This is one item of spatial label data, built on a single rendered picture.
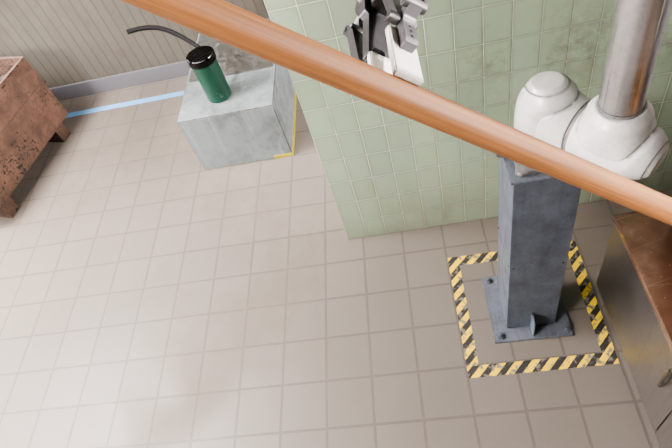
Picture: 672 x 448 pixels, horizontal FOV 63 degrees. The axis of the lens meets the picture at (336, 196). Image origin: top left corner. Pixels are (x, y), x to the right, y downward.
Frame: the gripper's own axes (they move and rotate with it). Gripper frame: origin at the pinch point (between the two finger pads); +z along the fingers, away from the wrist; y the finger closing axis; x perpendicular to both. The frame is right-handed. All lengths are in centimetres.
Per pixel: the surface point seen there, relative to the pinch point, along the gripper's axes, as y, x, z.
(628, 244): 60, -142, -59
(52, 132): 297, 58, -237
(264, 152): 201, -62, -187
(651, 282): 59, -143, -44
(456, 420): 147, -130, -24
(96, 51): 262, 48, -292
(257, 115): 175, -47, -187
